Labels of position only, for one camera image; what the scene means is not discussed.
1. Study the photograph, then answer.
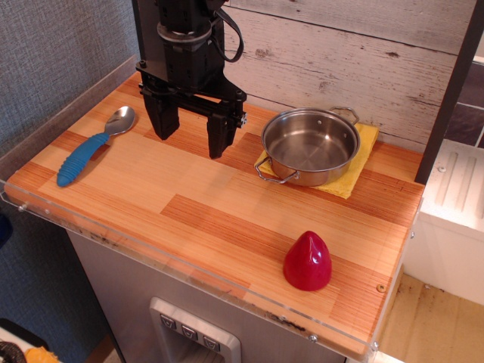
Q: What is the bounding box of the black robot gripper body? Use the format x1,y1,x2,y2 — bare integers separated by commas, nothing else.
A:
137,23,247,127

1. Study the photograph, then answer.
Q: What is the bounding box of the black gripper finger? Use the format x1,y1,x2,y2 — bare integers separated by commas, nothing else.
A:
206,113,237,160
143,92,179,140

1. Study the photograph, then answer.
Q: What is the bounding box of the red toy strawberry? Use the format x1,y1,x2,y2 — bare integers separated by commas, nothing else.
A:
283,231,332,291

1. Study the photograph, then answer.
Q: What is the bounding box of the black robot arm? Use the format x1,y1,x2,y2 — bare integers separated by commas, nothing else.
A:
132,1,247,159

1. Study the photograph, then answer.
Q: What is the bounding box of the stainless steel pot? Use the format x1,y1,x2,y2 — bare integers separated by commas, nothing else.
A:
255,107,361,187

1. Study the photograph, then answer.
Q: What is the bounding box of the yellow cloth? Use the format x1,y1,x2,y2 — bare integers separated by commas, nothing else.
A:
253,122,380,200

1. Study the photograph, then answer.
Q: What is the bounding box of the clear acrylic table guard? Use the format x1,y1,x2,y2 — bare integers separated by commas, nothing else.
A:
5,172,423,361

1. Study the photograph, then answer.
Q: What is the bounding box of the grey toy fridge cabinet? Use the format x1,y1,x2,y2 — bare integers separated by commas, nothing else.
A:
68,232,345,362

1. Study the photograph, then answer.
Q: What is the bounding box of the silver dispenser panel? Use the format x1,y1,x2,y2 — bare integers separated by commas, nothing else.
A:
150,297,242,362

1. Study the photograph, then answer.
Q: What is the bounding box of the yellow object bottom left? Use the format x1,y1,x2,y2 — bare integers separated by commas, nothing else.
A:
24,347,60,363

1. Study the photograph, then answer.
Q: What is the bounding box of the blue handled metal spoon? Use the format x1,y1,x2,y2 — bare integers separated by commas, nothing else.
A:
57,106,135,187

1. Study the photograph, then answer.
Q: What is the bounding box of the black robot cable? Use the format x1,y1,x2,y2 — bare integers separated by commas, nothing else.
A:
209,8,245,64

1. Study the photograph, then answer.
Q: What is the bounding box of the dark vertical post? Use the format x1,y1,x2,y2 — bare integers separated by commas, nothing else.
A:
414,0,483,185

